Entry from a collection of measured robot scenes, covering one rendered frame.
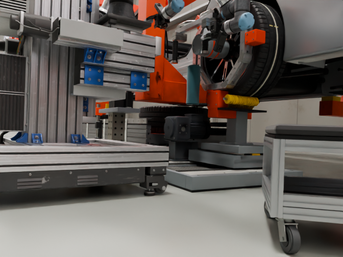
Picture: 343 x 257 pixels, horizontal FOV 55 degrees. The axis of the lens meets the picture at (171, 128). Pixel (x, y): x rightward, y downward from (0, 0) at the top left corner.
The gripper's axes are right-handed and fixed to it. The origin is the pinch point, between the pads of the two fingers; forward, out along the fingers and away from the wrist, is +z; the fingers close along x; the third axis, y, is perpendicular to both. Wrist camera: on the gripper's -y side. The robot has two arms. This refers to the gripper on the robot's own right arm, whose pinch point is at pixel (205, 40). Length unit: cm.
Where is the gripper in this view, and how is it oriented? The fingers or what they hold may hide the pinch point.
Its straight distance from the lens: 194.7
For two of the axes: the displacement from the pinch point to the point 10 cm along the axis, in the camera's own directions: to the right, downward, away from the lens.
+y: 0.5, -10.0, 0.0
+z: -5.1, -0.2, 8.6
